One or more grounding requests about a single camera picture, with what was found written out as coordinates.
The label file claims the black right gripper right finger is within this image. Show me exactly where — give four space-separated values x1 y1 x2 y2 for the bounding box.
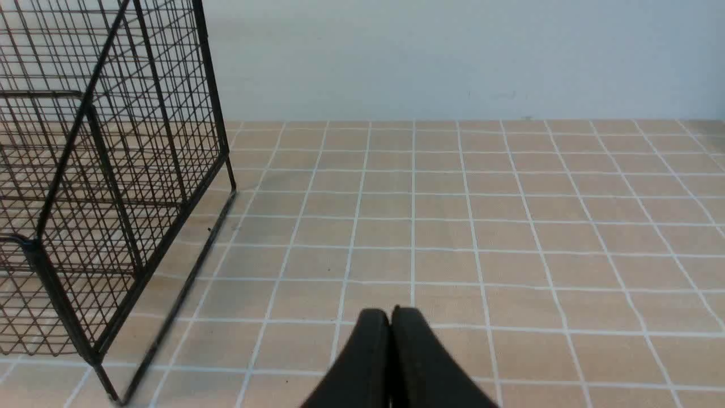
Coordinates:
391 305 498 407

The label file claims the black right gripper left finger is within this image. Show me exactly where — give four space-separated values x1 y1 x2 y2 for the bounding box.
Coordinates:
301 308 390 407

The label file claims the black wire mesh rack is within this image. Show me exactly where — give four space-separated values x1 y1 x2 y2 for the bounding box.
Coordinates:
1 1 236 406

